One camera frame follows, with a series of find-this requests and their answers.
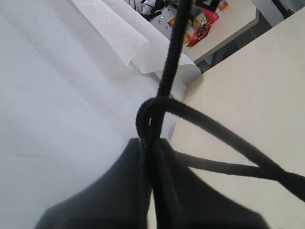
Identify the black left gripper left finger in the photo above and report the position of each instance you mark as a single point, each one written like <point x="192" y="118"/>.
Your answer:
<point x="118" y="200"/>

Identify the white background table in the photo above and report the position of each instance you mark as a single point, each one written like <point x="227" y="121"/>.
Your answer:
<point x="235" y="19"/>

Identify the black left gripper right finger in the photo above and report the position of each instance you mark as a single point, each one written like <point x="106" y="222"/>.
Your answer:
<point x="184" y="201"/>

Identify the colourful clutter on table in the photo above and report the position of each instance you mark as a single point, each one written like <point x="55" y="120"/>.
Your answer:
<point x="203" y="14"/>

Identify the white curtain backdrop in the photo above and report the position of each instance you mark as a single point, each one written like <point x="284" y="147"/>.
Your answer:
<point x="73" y="74"/>

